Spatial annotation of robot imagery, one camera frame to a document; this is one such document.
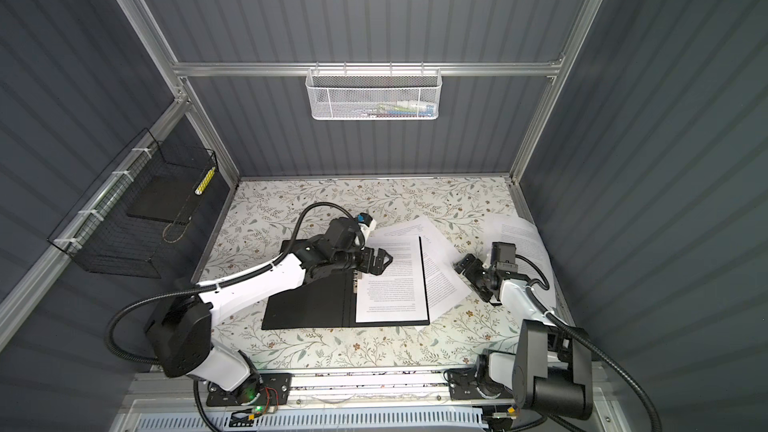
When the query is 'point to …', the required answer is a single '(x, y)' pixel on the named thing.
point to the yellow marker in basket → (205, 182)
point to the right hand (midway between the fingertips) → (469, 274)
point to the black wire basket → (102, 238)
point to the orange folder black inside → (329, 302)
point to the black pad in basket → (166, 198)
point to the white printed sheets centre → (446, 284)
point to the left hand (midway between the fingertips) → (380, 254)
